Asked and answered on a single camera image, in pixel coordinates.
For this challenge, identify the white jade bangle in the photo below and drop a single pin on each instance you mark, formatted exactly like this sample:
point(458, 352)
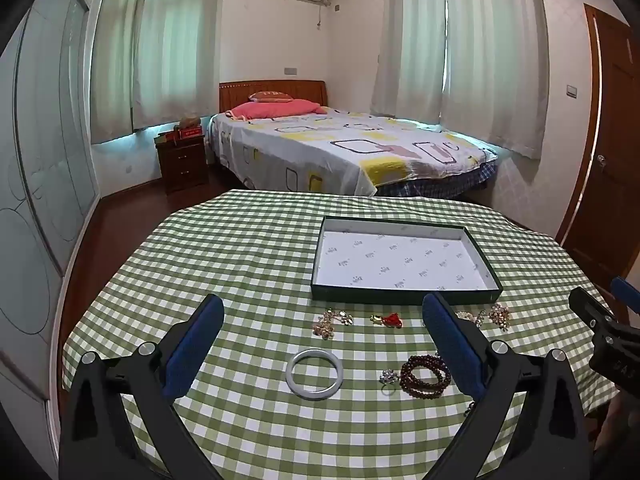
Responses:
point(290, 375)

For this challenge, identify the wooden bed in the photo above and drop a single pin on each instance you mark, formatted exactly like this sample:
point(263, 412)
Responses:
point(235, 94)

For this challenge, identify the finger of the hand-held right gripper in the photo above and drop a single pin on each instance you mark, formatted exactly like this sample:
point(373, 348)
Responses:
point(626, 289)
point(586, 306)

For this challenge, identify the patterned white bedspread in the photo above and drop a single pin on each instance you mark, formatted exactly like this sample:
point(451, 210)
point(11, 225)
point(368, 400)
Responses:
point(325, 150)

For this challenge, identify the small gold flower brooch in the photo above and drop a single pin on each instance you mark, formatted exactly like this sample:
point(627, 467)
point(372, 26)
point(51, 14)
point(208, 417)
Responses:
point(322, 330)

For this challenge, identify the small red box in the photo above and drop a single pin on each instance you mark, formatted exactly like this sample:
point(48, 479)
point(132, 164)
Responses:
point(164, 139)

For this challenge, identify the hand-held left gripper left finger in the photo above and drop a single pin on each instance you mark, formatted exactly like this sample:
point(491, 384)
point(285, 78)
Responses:
point(192, 345)

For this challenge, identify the green checked tablecloth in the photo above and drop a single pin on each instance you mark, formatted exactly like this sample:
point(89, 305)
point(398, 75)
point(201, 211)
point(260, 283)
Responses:
point(250, 260)

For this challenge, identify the large gold pearl flower brooch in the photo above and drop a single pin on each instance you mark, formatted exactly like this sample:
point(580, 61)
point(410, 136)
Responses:
point(499, 316)

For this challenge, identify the green tray with white lining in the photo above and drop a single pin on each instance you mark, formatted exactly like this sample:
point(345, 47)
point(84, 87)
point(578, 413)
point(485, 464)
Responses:
point(400, 260)

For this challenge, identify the red knot gold charm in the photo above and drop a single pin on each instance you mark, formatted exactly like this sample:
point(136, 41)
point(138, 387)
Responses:
point(392, 320)

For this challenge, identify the dark wooden nightstand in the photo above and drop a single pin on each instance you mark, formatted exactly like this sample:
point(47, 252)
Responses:
point(182, 165)

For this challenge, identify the brown plush toy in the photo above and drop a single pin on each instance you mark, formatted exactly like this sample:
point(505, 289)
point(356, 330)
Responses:
point(189, 122)

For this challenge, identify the white curtain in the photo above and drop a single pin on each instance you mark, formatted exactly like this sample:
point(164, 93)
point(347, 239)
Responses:
point(410, 40)
point(495, 60)
point(117, 60)
point(175, 40)

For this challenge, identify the brown wooden door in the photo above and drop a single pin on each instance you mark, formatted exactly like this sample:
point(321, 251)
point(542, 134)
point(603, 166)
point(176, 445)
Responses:
point(615, 185)

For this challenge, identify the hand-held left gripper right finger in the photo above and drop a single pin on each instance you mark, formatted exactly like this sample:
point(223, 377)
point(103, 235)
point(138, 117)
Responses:
point(452, 345)

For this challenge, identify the glass sliding wardrobe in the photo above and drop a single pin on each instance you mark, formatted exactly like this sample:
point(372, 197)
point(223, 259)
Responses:
point(40, 160)

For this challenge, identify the pink pillow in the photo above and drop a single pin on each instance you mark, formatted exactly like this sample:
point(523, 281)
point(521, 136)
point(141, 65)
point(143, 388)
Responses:
point(270, 109)

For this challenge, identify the wall light switch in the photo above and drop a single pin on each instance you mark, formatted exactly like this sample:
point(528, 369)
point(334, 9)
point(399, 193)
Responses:
point(572, 91)

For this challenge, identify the blue plaid bed sheet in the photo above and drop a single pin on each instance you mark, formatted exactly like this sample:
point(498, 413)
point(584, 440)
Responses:
point(440, 182)

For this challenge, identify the red cushion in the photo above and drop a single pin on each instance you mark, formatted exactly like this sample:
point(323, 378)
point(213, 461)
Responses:
point(270, 96)

